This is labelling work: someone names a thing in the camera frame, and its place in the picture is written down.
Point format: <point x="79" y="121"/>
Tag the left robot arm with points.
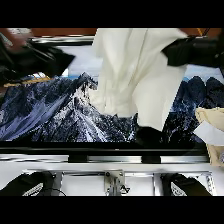
<point x="23" y="185"/>

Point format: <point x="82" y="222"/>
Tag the beige garment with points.
<point x="213" y="116"/>

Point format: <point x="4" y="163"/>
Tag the white garment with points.
<point x="210" y="134"/>

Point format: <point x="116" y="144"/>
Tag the black garment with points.
<point x="36" y="61"/>

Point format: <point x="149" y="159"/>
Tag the silver frame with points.
<point x="115" y="166"/>

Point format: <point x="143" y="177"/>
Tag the white shirt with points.
<point x="133" y="73"/>

